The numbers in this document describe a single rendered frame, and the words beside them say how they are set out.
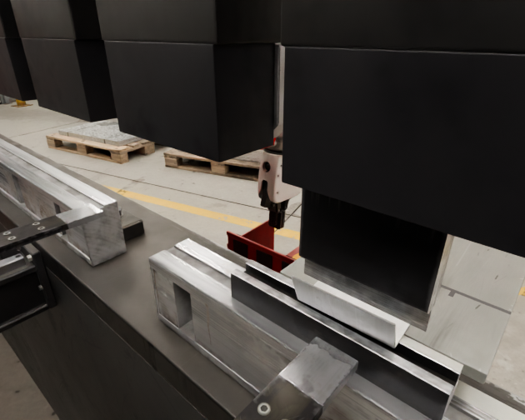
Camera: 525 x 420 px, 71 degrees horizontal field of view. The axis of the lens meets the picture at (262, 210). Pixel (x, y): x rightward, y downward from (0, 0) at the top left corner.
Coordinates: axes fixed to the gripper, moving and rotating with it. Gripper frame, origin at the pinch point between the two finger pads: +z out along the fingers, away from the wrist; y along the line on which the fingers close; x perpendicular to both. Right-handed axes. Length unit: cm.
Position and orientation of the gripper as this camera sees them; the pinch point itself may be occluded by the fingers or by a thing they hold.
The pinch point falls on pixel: (277, 218)
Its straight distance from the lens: 79.8
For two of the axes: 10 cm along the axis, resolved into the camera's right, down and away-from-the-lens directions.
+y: 6.3, -2.6, 7.3
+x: -7.7, -2.8, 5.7
